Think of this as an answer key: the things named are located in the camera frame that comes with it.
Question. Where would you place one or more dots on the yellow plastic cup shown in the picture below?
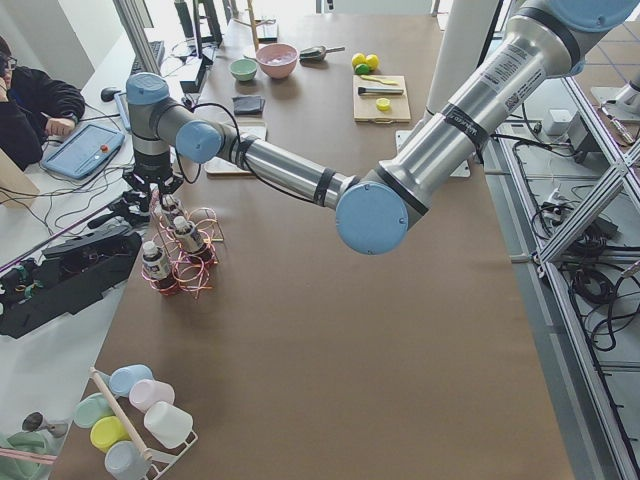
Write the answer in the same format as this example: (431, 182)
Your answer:
(106, 432)

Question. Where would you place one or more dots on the black keyboard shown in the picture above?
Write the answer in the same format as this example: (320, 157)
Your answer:
(152, 62)

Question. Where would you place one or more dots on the white cup rack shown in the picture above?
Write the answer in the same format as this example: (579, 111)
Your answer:
(160, 458)

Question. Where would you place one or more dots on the blue plastic cup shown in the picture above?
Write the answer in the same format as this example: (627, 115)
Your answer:
(124, 378)

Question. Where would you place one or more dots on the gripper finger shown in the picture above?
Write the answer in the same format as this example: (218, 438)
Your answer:
(143, 202)
(164, 203)

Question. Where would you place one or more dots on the upper whole lemon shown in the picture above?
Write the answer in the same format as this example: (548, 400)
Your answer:
(358, 59)

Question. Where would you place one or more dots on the seated person in black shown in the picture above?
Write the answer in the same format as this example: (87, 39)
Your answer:
(34, 108)

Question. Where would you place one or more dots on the bamboo cutting board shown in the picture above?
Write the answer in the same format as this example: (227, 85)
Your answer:
(364, 107)

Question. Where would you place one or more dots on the blue teach pendant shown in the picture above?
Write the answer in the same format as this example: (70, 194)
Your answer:
(84, 151)

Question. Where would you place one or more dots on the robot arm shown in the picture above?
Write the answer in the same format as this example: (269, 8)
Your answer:
(543, 39)

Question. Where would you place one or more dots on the yellow plastic knife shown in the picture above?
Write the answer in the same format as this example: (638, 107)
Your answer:
(377, 79)

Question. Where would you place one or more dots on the black computer mouse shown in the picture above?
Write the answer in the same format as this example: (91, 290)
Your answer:
(108, 94)

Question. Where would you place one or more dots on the pink plastic cup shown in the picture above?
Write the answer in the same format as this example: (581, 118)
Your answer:
(146, 392)

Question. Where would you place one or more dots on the green plastic cup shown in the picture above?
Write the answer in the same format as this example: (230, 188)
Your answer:
(91, 409)

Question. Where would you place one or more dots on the half lemon slice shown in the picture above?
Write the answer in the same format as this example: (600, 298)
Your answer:
(383, 104)

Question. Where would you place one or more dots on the cream tray with bear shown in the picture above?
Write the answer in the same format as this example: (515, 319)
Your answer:
(220, 167)

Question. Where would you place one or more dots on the black equipment case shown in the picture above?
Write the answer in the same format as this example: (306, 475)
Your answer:
(70, 277)

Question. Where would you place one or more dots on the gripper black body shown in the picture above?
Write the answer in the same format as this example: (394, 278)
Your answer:
(151, 164)

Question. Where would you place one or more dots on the grey plastic cup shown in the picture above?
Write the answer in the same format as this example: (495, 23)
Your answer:
(123, 461)

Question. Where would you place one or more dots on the white plastic cup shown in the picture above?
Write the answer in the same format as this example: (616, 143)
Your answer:
(169, 424)

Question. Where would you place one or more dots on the copper wire bottle basket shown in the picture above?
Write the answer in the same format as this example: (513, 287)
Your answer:
(180, 254)

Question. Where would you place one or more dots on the pink bowl of ice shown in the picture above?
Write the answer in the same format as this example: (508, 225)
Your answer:
(277, 60)

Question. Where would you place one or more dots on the mint green bowl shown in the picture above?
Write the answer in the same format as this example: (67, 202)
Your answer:
(243, 70)

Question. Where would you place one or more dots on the grey folded cloth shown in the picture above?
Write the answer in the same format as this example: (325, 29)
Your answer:
(248, 105)

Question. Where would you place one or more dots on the steel ice scoop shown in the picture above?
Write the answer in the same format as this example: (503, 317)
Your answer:
(318, 53)

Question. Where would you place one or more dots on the aluminium frame structure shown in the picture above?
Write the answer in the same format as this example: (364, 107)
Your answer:
(564, 173)

